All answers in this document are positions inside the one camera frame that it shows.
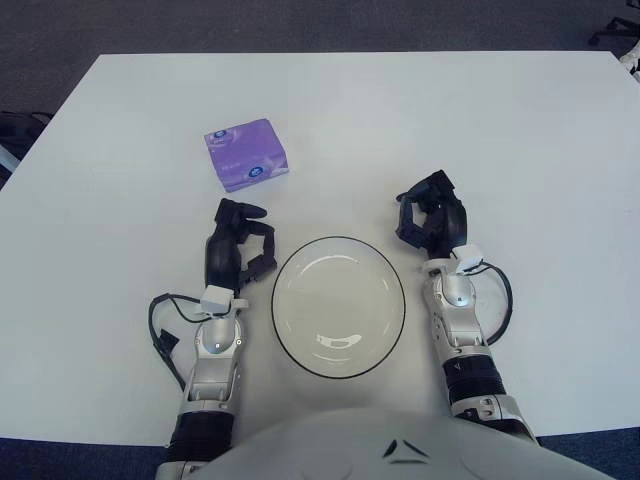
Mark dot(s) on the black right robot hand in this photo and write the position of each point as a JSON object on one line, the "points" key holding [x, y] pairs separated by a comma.
{"points": [[455, 220]]}

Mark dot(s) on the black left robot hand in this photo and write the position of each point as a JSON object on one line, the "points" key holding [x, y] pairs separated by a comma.
{"points": [[220, 255]]}

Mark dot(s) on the purple tissue paper pack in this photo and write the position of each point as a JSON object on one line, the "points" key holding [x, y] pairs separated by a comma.
{"points": [[245, 150]]}

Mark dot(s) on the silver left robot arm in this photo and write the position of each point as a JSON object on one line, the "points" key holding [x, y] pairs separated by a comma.
{"points": [[215, 370]]}

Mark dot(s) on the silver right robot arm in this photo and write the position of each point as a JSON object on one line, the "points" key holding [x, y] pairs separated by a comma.
{"points": [[460, 325]]}

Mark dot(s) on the white plate with black rim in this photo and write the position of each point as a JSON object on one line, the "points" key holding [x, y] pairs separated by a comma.
{"points": [[340, 300]]}

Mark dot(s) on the pale blue flat object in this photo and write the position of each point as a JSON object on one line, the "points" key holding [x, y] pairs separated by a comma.
{"points": [[7, 160]]}

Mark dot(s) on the grey robot torso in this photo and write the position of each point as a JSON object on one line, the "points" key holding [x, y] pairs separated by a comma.
{"points": [[350, 450]]}

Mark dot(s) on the black bag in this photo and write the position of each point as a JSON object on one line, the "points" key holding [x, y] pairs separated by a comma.
{"points": [[20, 125]]}

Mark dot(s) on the black office chair base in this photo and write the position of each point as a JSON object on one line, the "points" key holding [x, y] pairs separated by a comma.
{"points": [[612, 25]]}

